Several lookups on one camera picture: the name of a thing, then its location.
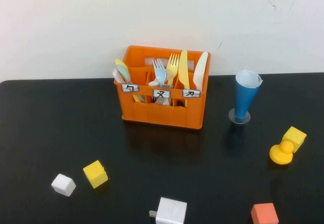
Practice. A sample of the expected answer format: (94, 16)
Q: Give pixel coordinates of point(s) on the orange plastic cutlery holder crate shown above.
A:
(157, 115)

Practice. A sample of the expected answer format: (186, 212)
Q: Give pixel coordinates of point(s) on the light blue plastic fork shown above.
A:
(160, 75)

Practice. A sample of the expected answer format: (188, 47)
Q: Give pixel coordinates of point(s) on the light green plastic spoon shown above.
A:
(124, 73)

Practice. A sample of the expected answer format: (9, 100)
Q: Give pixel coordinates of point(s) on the white plastic cutlery piece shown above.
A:
(153, 83)

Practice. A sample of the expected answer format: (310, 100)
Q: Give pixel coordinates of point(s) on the pink plastic fork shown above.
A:
(160, 102)

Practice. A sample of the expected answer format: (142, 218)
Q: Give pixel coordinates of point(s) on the white paper label 叉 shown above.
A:
(161, 93)

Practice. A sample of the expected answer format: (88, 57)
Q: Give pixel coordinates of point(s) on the grey plastic fork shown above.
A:
(166, 85)

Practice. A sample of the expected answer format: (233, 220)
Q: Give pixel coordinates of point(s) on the white paper label 刀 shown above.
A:
(191, 93)

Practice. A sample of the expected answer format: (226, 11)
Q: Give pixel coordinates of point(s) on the yellow plastic fork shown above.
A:
(172, 69)

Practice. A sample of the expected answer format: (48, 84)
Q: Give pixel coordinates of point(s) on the white paper label 勺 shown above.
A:
(130, 88)

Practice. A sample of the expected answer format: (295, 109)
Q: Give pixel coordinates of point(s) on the yellow plastic knife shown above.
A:
(183, 69)

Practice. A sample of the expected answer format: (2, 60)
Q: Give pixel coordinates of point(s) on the white plastic knife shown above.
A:
(200, 72)

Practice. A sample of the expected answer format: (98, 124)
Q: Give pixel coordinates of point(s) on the pale pink plastic spoon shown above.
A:
(116, 75)

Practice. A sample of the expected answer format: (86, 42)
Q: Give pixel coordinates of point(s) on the yellow plastic spoon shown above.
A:
(119, 61)

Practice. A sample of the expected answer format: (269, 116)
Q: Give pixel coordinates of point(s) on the clear plastic disc base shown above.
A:
(231, 118)

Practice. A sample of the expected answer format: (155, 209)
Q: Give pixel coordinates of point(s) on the blue paper cone cup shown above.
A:
(244, 97)

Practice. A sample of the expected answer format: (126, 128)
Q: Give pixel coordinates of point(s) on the chipped yellow foam cube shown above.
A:
(95, 174)

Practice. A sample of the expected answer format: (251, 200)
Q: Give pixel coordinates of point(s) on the white USB charger plug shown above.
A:
(170, 211)

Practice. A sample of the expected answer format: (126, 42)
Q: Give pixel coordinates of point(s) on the white foam cube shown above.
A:
(63, 184)

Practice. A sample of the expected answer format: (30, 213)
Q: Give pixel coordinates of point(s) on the yellow rubber duck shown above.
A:
(279, 155)

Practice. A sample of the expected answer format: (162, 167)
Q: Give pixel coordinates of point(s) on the coral orange foam cube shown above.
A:
(264, 215)

